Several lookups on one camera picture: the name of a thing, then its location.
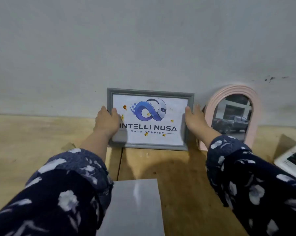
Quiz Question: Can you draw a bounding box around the person's left forearm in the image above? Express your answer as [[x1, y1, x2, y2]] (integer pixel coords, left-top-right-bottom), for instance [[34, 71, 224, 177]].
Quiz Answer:
[[0, 130, 114, 236]]

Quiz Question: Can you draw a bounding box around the white picture frame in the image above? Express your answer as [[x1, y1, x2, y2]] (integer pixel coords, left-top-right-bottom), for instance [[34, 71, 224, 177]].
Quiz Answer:
[[274, 141, 296, 184]]

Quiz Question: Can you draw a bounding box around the person's left hand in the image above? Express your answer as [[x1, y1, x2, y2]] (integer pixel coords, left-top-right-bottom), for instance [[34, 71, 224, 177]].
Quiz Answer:
[[93, 105, 121, 140]]

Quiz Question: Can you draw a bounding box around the pink arched picture frame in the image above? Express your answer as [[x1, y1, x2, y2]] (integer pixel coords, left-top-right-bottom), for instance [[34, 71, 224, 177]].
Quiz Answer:
[[198, 85, 261, 151]]

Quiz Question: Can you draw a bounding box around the grey picture frame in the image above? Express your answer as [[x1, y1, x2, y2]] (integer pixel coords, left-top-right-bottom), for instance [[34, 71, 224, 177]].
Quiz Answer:
[[106, 88, 195, 151]]

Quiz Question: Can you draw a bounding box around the person's right forearm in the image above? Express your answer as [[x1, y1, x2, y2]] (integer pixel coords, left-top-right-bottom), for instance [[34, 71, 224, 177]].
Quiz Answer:
[[198, 129, 296, 236]]

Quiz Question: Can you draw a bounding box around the person's right hand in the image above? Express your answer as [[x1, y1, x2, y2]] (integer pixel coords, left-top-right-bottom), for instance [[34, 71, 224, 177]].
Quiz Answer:
[[185, 104, 214, 143]]

